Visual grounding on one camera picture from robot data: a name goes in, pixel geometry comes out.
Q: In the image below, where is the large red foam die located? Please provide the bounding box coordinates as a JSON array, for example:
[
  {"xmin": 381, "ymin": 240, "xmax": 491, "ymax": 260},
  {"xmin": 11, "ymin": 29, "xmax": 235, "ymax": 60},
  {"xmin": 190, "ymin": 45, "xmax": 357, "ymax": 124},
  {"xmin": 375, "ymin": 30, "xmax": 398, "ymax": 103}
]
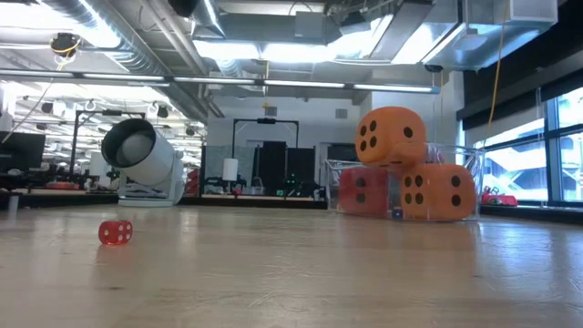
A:
[{"xmin": 338, "ymin": 166, "xmax": 392, "ymax": 216}]

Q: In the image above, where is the large orange foam die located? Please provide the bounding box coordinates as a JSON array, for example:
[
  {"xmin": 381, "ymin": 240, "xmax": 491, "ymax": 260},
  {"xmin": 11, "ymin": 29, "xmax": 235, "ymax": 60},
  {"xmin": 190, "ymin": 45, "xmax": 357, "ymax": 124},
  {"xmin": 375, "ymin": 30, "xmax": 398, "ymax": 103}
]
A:
[
  {"xmin": 400, "ymin": 162, "xmax": 478, "ymax": 223},
  {"xmin": 354, "ymin": 106, "xmax": 428, "ymax": 170}
]

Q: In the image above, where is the black cabinet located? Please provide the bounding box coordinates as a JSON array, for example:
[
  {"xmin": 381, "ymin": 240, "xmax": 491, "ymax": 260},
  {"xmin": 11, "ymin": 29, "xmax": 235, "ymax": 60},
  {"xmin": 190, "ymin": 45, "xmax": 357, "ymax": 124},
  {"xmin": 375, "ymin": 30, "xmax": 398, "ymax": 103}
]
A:
[{"xmin": 254, "ymin": 140, "xmax": 316, "ymax": 197}]

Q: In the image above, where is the black gantry stand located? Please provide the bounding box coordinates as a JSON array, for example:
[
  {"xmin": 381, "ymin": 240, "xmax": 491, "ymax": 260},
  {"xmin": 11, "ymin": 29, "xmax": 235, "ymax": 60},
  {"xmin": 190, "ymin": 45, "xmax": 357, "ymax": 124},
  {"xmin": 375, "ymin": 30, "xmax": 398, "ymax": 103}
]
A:
[{"xmin": 231, "ymin": 117, "xmax": 301, "ymax": 160}]

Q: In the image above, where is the white cylinder lamp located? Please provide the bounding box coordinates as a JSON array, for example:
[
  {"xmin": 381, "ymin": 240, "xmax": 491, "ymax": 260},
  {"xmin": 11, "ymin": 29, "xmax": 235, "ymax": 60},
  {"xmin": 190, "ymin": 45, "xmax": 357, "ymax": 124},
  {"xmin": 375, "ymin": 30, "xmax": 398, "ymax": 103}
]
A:
[{"xmin": 221, "ymin": 158, "xmax": 240, "ymax": 182}]

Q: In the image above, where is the long ceiling light strip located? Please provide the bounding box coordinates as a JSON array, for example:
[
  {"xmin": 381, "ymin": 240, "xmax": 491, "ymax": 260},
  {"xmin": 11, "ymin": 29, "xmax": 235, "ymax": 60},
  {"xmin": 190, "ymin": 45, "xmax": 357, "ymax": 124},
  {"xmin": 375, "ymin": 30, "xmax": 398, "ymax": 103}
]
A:
[{"xmin": 4, "ymin": 69, "xmax": 442, "ymax": 96}]

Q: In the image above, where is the white mug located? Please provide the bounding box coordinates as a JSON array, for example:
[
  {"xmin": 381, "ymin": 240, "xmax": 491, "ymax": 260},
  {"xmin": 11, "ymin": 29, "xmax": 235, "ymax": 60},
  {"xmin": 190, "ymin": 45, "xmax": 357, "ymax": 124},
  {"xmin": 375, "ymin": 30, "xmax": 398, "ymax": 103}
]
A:
[{"xmin": 100, "ymin": 118, "xmax": 186, "ymax": 209}]

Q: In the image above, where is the clear plastic container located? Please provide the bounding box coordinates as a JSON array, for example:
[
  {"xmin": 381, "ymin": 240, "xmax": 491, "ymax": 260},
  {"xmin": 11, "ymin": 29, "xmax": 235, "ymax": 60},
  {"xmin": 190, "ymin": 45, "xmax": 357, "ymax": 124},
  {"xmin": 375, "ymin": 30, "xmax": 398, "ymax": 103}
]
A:
[{"xmin": 324, "ymin": 141, "xmax": 486, "ymax": 223}]

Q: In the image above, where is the small red die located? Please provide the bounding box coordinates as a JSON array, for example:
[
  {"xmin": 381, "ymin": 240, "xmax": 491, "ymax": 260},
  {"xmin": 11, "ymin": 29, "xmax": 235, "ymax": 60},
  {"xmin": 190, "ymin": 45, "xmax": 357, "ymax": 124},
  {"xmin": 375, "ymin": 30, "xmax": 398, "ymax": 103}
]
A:
[{"xmin": 97, "ymin": 220, "xmax": 134, "ymax": 246}]

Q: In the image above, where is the red object by window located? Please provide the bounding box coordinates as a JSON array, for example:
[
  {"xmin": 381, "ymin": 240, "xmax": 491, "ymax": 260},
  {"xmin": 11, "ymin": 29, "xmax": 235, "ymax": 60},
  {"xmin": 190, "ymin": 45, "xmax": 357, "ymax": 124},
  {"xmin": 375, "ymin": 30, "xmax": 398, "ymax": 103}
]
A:
[{"xmin": 481, "ymin": 185, "xmax": 519, "ymax": 208}]

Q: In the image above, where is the dark computer monitor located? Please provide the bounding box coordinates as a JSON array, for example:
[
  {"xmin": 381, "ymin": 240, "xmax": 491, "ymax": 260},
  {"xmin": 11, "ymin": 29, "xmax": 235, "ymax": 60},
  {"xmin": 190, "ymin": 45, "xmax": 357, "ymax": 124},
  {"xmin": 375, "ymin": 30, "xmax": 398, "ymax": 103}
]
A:
[{"xmin": 0, "ymin": 130, "xmax": 46, "ymax": 173}]

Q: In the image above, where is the silver round ventilation duct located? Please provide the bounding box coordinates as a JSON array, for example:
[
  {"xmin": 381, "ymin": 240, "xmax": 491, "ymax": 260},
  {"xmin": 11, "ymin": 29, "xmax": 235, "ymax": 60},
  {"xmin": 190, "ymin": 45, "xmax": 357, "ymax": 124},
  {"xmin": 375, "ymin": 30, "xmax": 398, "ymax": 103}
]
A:
[{"xmin": 43, "ymin": 0, "xmax": 227, "ymax": 122}]

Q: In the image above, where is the silver rectangular ventilation duct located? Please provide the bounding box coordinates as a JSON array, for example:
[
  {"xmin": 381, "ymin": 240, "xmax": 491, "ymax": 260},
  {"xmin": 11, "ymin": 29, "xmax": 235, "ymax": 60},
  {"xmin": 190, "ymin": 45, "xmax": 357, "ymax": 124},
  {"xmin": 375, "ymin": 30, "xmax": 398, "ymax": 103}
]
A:
[{"xmin": 332, "ymin": 0, "xmax": 559, "ymax": 72}]

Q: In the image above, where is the black yellow cable reel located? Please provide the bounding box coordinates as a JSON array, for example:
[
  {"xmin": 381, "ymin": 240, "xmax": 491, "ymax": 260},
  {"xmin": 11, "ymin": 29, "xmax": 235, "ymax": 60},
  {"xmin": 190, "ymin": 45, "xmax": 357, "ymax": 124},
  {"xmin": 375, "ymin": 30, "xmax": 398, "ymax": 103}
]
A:
[{"xmin": 49, "ymin": 31, "xmax": 83, "ymax": 59}]

